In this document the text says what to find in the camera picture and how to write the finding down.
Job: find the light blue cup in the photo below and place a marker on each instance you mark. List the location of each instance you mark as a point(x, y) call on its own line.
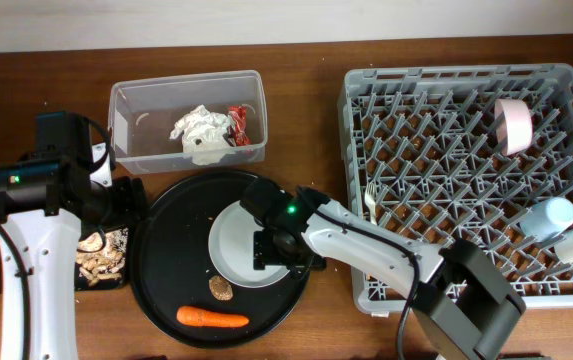
point(547, 219)

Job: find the black rectangular tray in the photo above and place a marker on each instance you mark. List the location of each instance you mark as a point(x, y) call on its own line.
point(100, 263)

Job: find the white plastic fork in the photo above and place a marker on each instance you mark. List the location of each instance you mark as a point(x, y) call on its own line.
point(370, 201)

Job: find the pink bowl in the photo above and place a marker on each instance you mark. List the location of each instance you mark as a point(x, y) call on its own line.
point(515, 129)

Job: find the grey dishwasher rack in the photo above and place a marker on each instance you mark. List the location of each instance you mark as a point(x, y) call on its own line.
point(426, 137)

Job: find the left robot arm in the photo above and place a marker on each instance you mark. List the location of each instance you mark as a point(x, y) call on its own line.
point(56, 196)

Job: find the red snack wrapper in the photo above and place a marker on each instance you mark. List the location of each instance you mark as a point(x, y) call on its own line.
point(238, 115)

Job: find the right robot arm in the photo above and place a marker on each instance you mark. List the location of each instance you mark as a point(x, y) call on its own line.
point(464, 305)

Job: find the round black tray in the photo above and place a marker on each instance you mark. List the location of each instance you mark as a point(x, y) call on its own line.
point(170, 267)

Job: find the white tissue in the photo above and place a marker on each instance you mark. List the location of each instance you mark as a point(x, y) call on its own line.
point(179, 128)
point(206, 136)

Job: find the grey plate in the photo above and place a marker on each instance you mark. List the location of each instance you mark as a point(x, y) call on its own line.
point(230, 246)

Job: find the peanut shell scraps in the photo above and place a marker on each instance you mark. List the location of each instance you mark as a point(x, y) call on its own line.
point(96, 265)

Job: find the orange carrot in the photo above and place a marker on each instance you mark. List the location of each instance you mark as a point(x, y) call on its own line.
point(197, 317)

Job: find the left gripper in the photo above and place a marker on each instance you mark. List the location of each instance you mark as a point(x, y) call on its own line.
point(132, 201)

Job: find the clear plastic bin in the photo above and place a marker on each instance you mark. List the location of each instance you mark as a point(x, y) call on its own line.
point(142, 114)

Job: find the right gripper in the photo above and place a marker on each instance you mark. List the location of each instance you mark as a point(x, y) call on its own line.
point(262, 257)

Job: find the white rice pile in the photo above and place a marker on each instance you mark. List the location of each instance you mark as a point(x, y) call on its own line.
point(117, 240)

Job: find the brown walnut shell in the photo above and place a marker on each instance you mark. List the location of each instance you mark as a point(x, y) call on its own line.
point(220, 288)

